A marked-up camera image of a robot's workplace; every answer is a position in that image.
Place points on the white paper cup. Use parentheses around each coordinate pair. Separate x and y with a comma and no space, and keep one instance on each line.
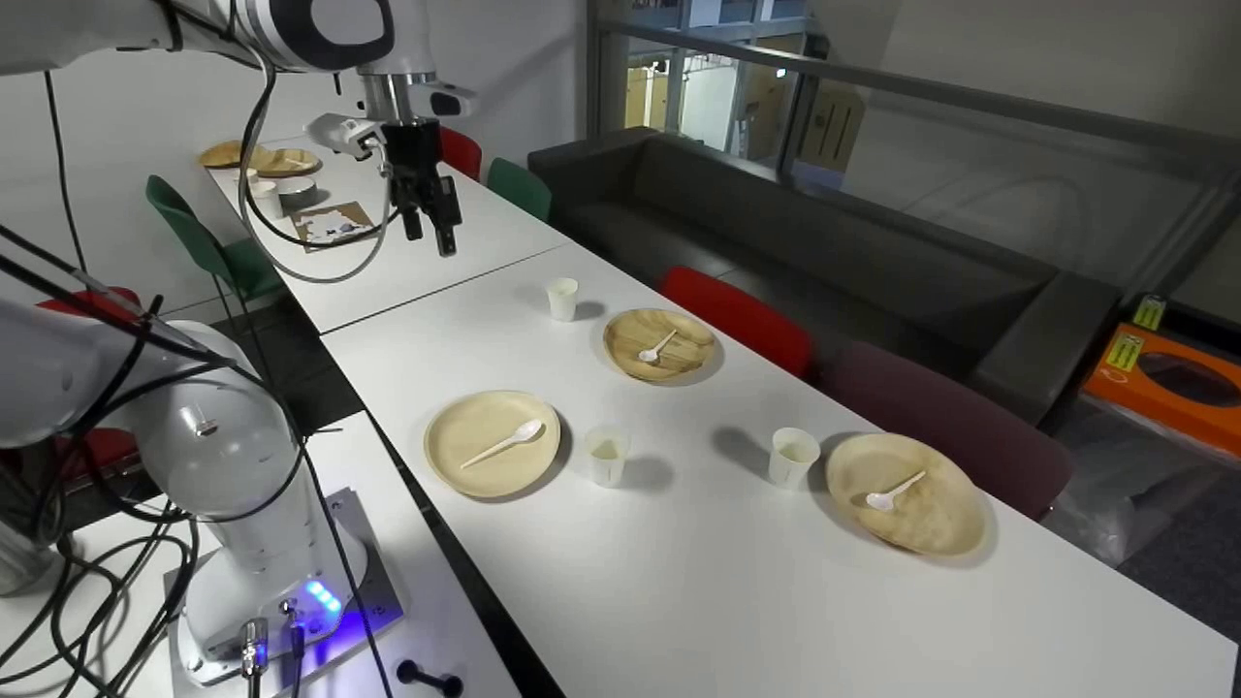
(792,460)
(565,294)
(266,195)

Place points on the green labelled flat box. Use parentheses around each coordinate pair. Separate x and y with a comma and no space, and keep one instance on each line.
(1150,310)

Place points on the orange flat box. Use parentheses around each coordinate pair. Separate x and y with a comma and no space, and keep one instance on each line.
(1164,390)

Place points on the maroon chair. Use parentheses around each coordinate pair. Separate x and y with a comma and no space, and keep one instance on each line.
(950,420)

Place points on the small clear cup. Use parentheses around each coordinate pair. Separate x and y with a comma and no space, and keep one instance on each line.
(605,460)

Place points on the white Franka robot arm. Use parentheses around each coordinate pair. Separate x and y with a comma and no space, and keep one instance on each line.
(219,440)

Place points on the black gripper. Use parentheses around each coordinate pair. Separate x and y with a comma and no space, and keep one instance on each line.
(417,161)

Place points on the grey metal railing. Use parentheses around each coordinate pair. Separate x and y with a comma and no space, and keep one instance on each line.
(932,89)

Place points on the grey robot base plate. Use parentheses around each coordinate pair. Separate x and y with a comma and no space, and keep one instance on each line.
(353,568)

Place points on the round wooden plate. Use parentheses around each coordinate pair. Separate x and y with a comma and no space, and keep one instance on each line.
(923,518)
(683,351)
(484,452)
(288,161)
(222,156)

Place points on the white plastic spoon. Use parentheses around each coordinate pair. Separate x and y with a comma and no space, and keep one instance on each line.
(659,345)
(505,442)
(892,491)

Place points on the black dumbbell shaped knob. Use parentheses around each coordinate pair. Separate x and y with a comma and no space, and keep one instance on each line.
(428,676)

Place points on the dark grey sofa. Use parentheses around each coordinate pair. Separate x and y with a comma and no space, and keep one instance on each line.
(777,245)

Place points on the green chair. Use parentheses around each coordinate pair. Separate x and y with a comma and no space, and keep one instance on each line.
(521,186)
(208,243)

